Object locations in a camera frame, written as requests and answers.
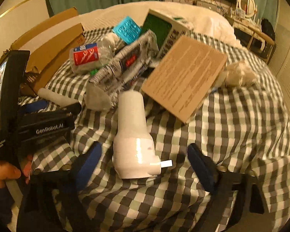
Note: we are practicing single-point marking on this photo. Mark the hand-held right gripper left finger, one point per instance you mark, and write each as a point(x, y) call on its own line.
point(91, 159)

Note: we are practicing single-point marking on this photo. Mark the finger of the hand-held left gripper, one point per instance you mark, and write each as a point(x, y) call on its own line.
point(69, 108)
point(33, 106)

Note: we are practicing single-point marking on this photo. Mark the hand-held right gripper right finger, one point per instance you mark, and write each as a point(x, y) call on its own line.
point(200, 164)

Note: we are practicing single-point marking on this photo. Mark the white plastic bottle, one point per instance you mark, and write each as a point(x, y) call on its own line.
point(133, 137)

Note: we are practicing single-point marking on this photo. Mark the blue blister pack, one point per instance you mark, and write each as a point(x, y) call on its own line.
point(127, 30)

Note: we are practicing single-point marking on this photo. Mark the green white medicine box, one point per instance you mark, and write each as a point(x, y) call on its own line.
point(170, 32)

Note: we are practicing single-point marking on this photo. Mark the person's left hand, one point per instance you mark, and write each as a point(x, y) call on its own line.
point(3, 171)

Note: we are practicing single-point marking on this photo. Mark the white paper roll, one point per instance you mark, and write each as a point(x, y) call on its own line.
point(55, 98)

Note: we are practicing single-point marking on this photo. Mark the green bottle cap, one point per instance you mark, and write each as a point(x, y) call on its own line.
point(93, 72)

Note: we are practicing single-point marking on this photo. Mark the grey checkered cloth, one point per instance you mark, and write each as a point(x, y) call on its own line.
point(232, 130)

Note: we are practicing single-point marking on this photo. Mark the red label plastic bottle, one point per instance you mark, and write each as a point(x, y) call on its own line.
point(87, 55)

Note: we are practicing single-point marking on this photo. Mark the brown cardboard box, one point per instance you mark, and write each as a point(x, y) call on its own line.
point(55, 46)

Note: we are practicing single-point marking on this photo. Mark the silver black printed pouch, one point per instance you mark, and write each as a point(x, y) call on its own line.
point(125, 67)

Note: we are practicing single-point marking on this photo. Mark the brown cardboard card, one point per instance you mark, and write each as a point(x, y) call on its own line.
point(186, 77)

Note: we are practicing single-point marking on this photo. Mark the cream wooden desk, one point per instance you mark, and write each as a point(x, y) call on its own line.
point(255, 32)

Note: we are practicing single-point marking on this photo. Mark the white bed duvet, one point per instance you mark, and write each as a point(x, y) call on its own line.
point(207, 21)

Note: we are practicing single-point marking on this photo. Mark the black chair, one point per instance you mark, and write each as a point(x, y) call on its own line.
point(267, 29)

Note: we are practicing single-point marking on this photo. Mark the grey cluttered cabinet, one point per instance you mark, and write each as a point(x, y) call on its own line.
point(207, 4)

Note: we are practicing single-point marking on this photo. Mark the white framed round mirror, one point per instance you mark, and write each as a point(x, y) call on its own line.
point(246, 4)

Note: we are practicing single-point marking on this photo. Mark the pale green curtain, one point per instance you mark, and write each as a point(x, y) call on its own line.
point(269, 7)

